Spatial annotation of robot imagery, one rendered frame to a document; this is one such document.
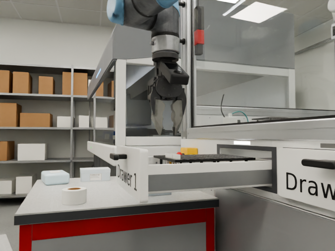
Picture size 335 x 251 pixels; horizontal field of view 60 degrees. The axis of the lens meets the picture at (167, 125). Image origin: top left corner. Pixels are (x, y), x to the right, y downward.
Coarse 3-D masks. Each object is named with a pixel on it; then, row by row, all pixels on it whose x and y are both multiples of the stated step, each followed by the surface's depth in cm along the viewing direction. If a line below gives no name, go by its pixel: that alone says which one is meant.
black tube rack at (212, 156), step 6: (180, 156) 79; (186, 156) 79; (192, 156) 79; (198, 156) 79; (204, 156) 79; (210, 156) 79; (216, 156) 79; (222, 156) 79; (228, 156) 80; (234, 156) 79; (240, 156) 80; (162, 162) 83; (180, 162) 69
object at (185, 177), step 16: (240, 160) 87; (256, 160) 80; (160, 176) 62; (176, 176) 63; (192, 176) 64; (208, 176) 66; (224, 176) 67; (240, 176) 69; (256, 176) 70; (160, 192) 62
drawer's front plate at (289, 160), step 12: (288, 156) 64; (300, 156) 61; (312, 156) 58; (324, 156) 55; (288, 168) 64; (300, 168) 61; (312, 168) 58; (324, 168) 55; (288, 180) 64; (312, 180) 58; (324, 180) 55; (288, 192) 64; (300, 192) 61; (312, 192) 58; (312, 204) 58; (324, 204) 55
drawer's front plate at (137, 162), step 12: (132, 156) 66; (144, 156) 59; (120, 168) 80; (132, 168) 66; (144, 168) 59; (120, 180) 80; (132, 180) 66; (144, 180) 59; (132, 192) 65; (144, 192) 59
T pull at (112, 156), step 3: (111, 153) 73; (114, 153) 72; (111, 156) 72; (114, 156) 68; (117, 156) 68; (120, 156) 71; (123, 156) 71; (126, 156) 71; (114, 159) 68; (117, 159) 68
